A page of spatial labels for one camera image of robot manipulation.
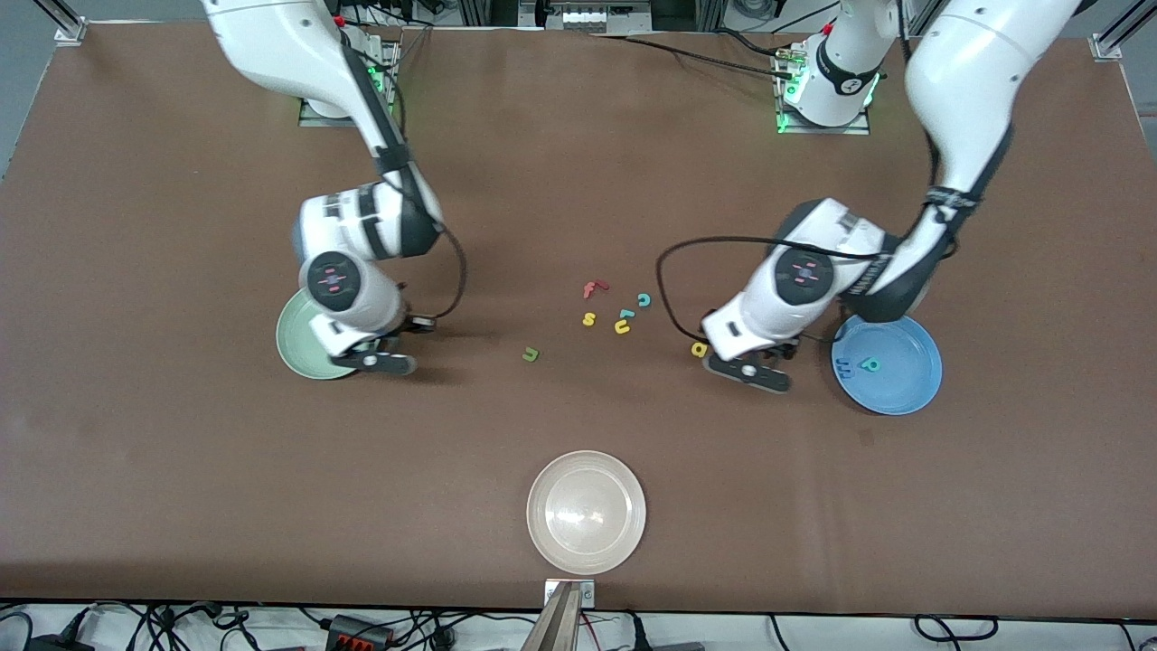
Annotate green plate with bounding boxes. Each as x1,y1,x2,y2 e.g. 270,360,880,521
276,288,362,381

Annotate blue plate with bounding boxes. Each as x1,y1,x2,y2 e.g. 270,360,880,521
831,312,944,416

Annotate beige plate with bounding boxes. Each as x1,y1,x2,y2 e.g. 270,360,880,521
526,450,648,576

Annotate black power strip red switches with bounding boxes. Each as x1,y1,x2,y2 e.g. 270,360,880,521
325,613,396,650

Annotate grey metal equipment box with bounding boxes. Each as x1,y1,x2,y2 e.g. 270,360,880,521
520,0,654,33

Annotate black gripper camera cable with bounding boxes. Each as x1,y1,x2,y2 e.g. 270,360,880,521
366,54,468,323
656,0,959,343

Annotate small metal mount bracket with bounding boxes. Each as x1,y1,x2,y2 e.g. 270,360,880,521
543,579,597,609

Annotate long black table cable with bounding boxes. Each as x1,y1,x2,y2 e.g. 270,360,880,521
588,33,801,82

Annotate black looped floor cable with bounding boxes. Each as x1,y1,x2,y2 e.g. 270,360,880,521
913,615,1000,645

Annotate short black table cable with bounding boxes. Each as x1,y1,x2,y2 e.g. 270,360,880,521
714,29,798,59

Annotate grey camera post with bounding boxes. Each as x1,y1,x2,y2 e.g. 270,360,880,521
522,583,586,651

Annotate aluminium frame profile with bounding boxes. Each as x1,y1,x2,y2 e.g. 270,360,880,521
1089,0,1157,61
36,0,89,44

